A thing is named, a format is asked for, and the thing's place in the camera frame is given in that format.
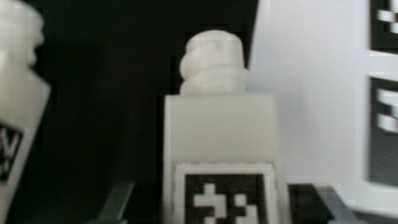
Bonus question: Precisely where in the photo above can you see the white marker sheet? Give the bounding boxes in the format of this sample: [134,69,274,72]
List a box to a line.
[251,0,398,218]

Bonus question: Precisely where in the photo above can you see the white table leg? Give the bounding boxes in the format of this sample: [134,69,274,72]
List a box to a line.
[0,0,50,224]
[162,30,293,224]

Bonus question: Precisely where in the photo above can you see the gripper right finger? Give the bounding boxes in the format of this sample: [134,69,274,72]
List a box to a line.
[288,184,356,224]

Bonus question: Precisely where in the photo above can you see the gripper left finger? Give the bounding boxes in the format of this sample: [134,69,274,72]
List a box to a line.
[87,182,135,224]

